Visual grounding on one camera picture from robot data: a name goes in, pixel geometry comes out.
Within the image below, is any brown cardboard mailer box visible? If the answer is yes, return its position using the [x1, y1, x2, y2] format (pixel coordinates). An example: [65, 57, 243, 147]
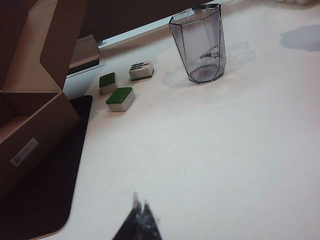
[0, 0, 90, 201]

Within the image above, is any grey fabric desk divider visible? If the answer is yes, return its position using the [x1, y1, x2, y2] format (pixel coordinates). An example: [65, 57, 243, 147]
[76, 0, 211, 43]

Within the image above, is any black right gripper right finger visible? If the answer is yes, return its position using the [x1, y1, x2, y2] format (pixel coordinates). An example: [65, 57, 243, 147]
[136, 199, 164, 240]

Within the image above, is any nine bamboo mahjong tile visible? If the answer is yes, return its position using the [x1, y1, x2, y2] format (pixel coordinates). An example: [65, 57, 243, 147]
[128, 61, 155, 82]

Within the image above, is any black rectangular desk mat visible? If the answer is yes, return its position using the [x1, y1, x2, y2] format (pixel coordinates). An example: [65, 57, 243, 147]
[0, 94, 94, 240]

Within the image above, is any green backed mahjong tile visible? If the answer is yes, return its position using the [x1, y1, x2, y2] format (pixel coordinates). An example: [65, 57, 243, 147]
[105, 87, 136, 113]
[99, 72, 119, 96]

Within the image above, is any clear faceted plastic cup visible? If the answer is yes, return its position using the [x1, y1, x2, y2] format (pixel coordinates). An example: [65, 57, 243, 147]
[168, 3, 227, 85]

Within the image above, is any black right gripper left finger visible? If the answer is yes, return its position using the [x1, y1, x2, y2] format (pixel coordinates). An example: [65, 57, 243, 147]
[112, 191, 142, 240]

